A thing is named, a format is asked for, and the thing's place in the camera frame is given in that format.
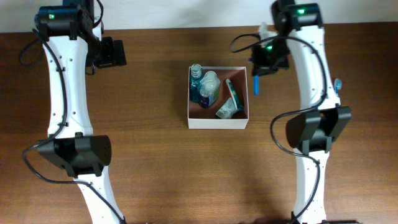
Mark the blue disposable razor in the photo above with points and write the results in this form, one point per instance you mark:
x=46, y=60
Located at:
x=256, y=85

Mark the teal mouthwash bottle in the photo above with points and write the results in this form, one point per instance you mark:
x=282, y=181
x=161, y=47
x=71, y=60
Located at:
x=196, y=75

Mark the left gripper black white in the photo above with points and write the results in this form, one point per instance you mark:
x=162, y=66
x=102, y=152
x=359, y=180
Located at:
x=111, y=58

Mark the white open cardboard box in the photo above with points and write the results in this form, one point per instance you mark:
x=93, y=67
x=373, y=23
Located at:
x=206, y=118

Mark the dark blue pump bottle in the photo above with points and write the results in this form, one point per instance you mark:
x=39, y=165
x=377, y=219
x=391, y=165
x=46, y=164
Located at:
x=209, y=89

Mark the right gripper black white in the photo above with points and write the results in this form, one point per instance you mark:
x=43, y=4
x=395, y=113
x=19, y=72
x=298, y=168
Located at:
x=260, y=66

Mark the green white soap packet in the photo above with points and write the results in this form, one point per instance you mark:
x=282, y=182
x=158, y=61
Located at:
x=227, y=110

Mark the green red toothpaste tube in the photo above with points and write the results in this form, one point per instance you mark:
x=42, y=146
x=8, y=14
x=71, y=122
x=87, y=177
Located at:
x=234, y=95

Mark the blue white toothbrush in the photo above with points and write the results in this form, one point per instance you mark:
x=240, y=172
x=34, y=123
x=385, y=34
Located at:
x=338, y=84

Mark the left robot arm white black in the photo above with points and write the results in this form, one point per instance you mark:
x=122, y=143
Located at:
x=72, y=39

